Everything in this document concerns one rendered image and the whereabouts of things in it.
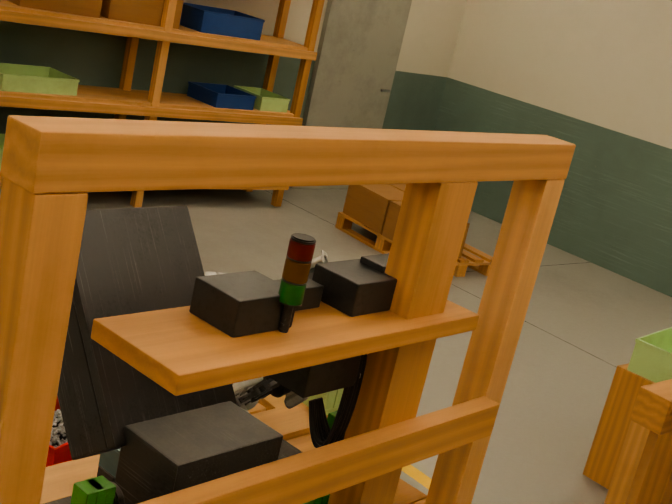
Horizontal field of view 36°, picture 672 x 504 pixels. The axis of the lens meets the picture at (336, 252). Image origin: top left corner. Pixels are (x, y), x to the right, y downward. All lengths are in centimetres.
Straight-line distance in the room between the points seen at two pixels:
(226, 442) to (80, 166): 88
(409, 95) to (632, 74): 234
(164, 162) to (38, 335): 32
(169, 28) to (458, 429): 596
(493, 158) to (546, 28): 826
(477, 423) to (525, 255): 43
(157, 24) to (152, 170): 654
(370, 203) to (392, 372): 638
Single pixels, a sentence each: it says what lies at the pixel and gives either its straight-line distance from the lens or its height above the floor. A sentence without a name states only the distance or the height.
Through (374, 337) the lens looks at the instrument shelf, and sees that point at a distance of 210.
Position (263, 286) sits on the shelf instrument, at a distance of 201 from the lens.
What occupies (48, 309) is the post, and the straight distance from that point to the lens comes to 157.
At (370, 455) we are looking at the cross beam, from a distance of 227.
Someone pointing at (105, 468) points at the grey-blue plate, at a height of 97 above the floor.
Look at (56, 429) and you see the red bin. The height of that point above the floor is 88.
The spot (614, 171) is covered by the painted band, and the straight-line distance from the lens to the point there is 997.
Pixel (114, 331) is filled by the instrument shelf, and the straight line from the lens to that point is 187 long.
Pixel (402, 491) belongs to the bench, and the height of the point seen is 88.
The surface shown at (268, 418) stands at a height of 90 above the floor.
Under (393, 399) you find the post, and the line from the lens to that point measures 234.
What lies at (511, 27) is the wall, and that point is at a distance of 1079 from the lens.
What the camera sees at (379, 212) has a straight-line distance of 853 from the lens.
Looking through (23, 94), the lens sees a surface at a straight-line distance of 763.
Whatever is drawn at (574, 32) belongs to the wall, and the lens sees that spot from 1034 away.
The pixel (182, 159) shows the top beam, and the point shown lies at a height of 190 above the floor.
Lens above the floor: 226
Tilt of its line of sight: 16 degrees down
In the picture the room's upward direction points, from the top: 13 degrees clockwise
